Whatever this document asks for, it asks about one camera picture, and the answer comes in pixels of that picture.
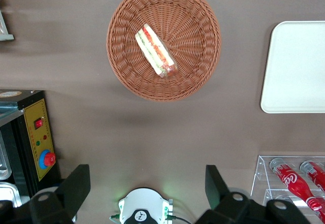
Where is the red cola bottle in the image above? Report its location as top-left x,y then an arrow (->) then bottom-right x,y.
269,157 -> 325,222
299,159 -> 325,193

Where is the triangle sandwich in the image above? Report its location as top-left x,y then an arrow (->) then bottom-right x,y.
134,23 -> 179,79

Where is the round brown wicker basket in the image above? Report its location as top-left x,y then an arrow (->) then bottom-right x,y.
106,0 -> 222,102

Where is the clear acrylic bottle rack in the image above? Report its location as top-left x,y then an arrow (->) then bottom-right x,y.
250,154 -> 325,224

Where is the black cable at arm base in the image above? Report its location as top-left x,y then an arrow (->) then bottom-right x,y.
167,215 -> 192,224

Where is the black food warmer cabinet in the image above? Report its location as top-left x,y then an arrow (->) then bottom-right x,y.
0,89 -> 61,209

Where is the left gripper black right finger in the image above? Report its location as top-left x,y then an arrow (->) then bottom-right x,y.
194,164 -> 311,224

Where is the cream plastic tray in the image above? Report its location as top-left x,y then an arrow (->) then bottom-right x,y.
260,20 -> 325,114

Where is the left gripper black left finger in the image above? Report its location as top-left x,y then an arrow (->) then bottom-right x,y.
0,164 -> 91,224

